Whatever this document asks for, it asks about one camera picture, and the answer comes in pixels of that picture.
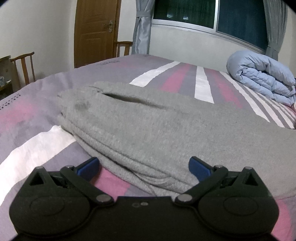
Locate aluminium frame window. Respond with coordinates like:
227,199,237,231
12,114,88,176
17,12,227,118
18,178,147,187
151,0,270,53

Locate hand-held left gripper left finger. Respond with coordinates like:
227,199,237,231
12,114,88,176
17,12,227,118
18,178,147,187
30,157,114,207

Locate folded light blue quilt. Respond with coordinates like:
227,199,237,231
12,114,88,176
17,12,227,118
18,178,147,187
226,51,296,107

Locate dark side table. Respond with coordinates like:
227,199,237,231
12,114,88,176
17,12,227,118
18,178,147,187
0,56,13,100

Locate grey curtain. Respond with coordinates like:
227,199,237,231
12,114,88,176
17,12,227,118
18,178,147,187
262,0,290,61
132,0,154,55

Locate wooden chair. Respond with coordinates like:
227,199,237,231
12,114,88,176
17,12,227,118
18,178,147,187
10,52,36,85
115,41,134,57

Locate grey pants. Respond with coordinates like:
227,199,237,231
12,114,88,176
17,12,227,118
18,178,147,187
57,81,296,197

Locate brown wooden door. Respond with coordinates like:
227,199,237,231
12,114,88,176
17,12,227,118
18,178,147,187
74,0,122,68

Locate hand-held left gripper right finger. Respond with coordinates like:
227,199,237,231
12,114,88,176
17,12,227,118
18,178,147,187
174,156,264,207

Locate pink grey striped bed sheet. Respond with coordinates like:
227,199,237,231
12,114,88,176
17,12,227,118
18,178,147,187
0,54,296,241

